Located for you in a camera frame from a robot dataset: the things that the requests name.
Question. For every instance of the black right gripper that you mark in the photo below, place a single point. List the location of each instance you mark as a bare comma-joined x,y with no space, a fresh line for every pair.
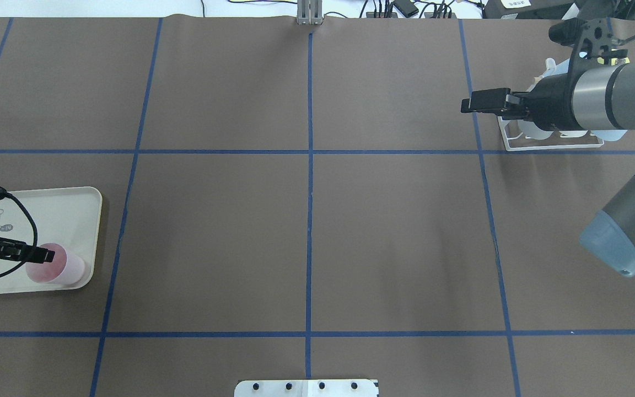
552,103

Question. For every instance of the pink plastic cup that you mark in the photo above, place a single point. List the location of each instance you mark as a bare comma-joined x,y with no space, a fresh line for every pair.
60,266

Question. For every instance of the grey plastic cup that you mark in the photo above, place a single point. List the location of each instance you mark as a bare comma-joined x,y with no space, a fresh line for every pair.
531,130

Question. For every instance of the pale cream plastic cup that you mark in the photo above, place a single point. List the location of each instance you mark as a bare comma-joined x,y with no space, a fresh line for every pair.
573,134

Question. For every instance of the light blue plastic cup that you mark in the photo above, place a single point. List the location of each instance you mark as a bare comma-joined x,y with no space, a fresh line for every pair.
609,135

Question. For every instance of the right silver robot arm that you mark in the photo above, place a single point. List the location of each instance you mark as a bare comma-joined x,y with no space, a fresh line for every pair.
579,97

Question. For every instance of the pale green plastic tray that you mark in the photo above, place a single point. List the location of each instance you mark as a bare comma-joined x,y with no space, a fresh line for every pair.
69,217

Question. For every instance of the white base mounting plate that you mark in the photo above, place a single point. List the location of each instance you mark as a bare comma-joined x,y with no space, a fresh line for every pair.
308,387

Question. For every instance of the white wire cup rack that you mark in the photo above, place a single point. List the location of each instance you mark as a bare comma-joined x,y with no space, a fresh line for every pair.
515,141

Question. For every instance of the aluminium frame post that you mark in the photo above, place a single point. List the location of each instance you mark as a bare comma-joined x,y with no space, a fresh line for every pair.
310,12

